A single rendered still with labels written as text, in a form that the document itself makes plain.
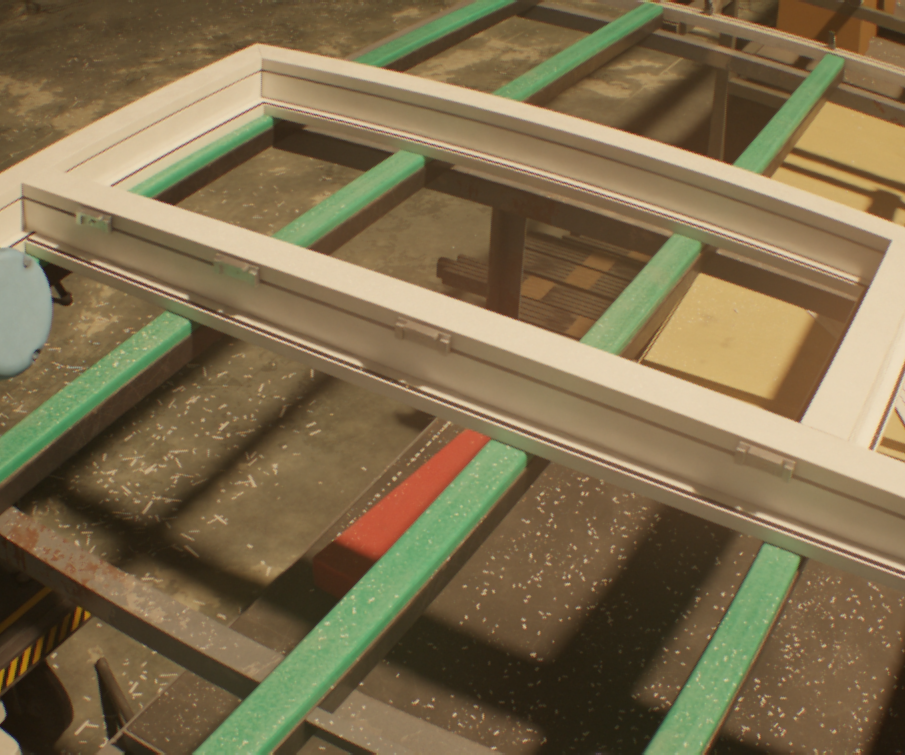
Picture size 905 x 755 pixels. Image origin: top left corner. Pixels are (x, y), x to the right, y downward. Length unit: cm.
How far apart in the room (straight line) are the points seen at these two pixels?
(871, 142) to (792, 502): 149
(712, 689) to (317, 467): 161
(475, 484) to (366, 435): 148
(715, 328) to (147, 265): 76
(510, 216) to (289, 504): 91
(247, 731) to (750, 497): 42
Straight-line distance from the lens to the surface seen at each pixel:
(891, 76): 209
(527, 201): 148
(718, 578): 132
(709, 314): 165
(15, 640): 163
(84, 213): 122
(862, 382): 103
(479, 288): 228
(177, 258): 116
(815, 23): 284
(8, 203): 130
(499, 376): 100
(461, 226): 315
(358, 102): 151
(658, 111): 402
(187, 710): 116
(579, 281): 230
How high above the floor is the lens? 147
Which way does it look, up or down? 34 degrees down
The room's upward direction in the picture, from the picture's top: 3 degrees clockwise
